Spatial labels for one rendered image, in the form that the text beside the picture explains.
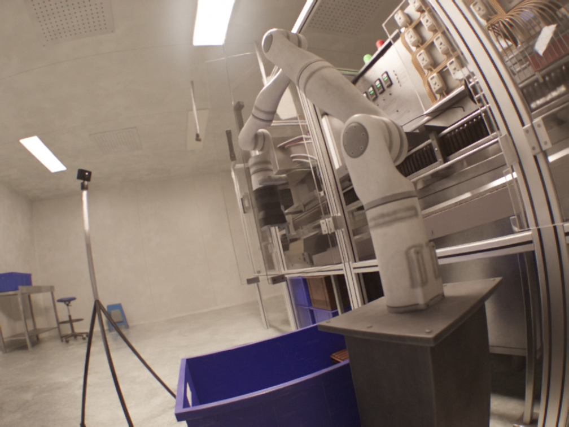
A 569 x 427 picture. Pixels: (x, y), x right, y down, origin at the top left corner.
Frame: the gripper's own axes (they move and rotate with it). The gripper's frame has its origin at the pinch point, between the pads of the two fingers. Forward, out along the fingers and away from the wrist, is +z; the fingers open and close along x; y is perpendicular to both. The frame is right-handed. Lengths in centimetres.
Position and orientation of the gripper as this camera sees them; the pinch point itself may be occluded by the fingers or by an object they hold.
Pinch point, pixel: (281, 245)
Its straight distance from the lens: 82.8
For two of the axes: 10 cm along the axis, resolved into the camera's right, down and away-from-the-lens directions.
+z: 2.2, 9.6, -1.5
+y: -4.4, 2.4, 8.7
